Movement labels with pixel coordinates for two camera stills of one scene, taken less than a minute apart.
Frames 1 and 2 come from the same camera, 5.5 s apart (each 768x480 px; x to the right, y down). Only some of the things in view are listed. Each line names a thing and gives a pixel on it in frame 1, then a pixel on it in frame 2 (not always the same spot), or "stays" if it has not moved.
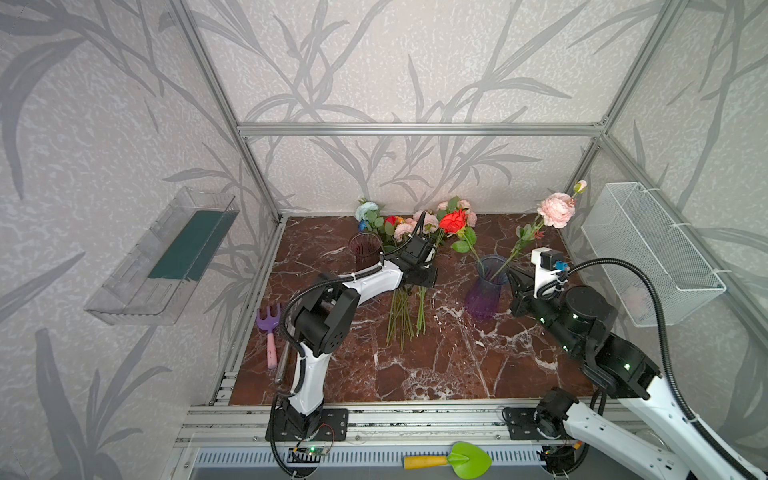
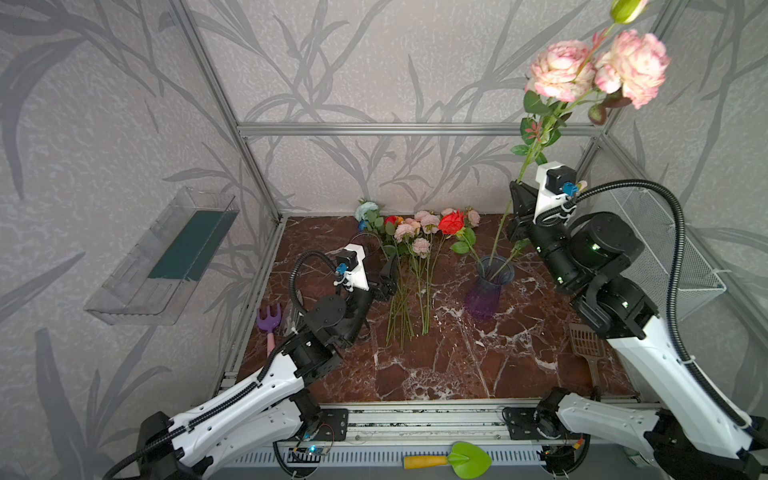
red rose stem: (455, 222) stays
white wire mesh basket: (625, 225) stays
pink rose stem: (454, 204) to (626, 66)
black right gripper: (522, 294) to (526, 212)
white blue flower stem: (368, 217) stays
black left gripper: (417, 249) to (380, 282)
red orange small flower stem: (390, 223) stays
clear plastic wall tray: (157, 267) stays
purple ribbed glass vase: (483, 294) stays
